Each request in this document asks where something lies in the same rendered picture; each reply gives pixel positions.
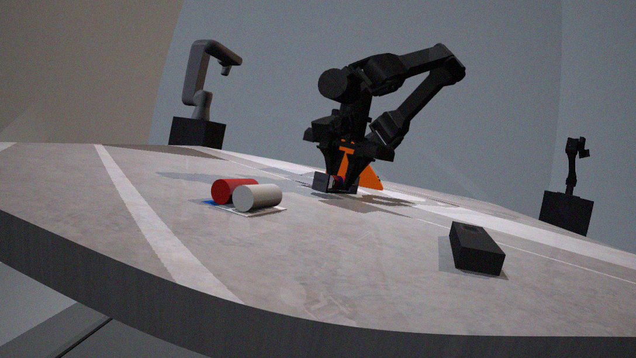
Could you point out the red and blue battery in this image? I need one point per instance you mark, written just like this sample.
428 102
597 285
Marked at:
338 182

